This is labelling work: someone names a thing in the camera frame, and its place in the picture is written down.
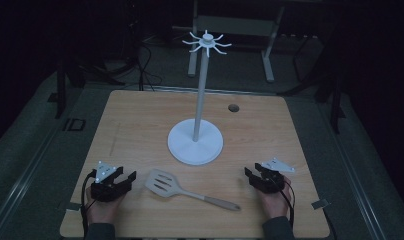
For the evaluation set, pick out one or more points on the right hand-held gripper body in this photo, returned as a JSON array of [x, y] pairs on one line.
[[271, 181]]

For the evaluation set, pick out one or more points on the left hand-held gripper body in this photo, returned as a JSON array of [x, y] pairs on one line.
[[105, 191]]

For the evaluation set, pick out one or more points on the grey slotted spatula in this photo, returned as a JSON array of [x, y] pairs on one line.
[[163, 185]]

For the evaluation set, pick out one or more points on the white hook stand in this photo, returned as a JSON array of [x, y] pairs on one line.
[[195, 146]]

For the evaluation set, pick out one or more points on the person's left hand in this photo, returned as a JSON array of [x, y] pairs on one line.
[[103, 210]]

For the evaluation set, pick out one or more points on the person's right hand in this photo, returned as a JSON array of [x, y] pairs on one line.
[[275, 203]]

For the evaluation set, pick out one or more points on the grey tape piece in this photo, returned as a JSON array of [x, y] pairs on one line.
[[73, 206], [320, 204]]

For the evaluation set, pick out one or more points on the black metal stand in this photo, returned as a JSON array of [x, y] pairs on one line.
[[60, 95], [336, 106]]

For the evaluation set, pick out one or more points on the black rectangular floor bracket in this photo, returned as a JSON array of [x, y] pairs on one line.
[[70, 124]]

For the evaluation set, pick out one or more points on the grey metal frame stand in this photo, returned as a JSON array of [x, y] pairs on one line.
[[236, 26]]

